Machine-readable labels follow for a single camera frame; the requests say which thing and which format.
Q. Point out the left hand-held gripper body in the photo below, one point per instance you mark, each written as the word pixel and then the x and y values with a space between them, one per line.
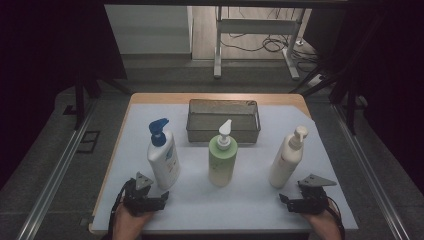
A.
pixel 140 201

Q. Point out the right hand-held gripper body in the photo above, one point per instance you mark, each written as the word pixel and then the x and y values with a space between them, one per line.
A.
pixel 311 201

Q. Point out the blue and white pump bottle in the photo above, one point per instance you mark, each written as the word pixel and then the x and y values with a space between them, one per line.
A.
pixel 163 163

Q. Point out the cream pump bottle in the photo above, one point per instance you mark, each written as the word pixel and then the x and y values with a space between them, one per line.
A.
pixel 285 163

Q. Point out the green pump bottle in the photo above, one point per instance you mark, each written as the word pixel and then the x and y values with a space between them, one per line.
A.
pixel 221 163

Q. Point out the metal mesh basket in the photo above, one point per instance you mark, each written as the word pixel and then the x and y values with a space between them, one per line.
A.
pixel 203 133

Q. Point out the person's left hand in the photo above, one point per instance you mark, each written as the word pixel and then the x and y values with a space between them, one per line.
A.
pixel 128 225

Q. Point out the person's right hand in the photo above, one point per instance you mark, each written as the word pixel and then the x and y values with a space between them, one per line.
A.
pixel 325 226

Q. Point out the white table mat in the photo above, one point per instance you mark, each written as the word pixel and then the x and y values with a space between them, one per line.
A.
pixel 250 200

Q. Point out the black metal stand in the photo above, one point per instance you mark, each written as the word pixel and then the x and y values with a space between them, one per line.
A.
pixel 350 110
pixel 79 106

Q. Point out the white power strip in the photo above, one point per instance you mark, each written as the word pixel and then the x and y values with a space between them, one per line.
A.
pixel 316 80

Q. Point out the dark curtain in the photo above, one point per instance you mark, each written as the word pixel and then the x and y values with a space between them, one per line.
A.
pixel 40 50
pixel 400 66

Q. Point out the white cabinet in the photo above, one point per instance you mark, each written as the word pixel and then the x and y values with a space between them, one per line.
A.
pixel 150 30

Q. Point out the metal table corner bracket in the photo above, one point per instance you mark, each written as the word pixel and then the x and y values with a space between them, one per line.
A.
pixel 86 220

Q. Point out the aluminium floor rail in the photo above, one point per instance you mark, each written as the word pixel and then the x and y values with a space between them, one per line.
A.
pixel 366 166
pixel 53 180

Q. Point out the black floor socket frame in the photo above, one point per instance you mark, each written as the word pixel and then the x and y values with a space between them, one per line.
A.
pixel 87 142

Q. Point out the white desk frame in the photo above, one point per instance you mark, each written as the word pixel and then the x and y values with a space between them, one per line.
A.
pixel 256 26

